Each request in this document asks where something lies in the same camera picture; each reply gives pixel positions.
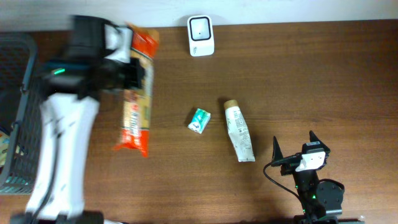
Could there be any teal wet wipes pack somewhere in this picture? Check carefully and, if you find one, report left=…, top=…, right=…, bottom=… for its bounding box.
left=0, top=131, right=10, bottom=168

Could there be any orange spaghetti packet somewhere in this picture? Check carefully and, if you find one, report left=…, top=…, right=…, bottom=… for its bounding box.
left=115, top=23, right=159, bottom=157

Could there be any small teal tissue pack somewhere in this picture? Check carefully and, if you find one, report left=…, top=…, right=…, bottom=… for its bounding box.
left=188, top=108, right=211, bottom=134

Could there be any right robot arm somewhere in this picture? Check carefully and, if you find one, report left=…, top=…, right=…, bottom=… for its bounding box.
left=263, top=131, right=345, bottom=223

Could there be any white barcode scanner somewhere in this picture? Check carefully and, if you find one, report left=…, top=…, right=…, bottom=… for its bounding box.
left=187, top=15, right=215, bottom=57

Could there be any grey plastic basket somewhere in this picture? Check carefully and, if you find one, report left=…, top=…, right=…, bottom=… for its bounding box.
left=1, top=33, right=42, bottom=195

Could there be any white tube with cork cap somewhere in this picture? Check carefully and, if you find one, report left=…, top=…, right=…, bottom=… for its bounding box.
left=224, top=100, right=256, bottom=162

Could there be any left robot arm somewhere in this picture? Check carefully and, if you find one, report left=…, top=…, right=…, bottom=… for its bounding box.
left=10, top=15, right=144, bottom=223

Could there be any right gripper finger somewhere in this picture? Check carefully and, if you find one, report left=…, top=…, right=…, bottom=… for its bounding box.
left=271, top=136, right=284, bottom=167
left=308, top=131, right=325, bottom=146

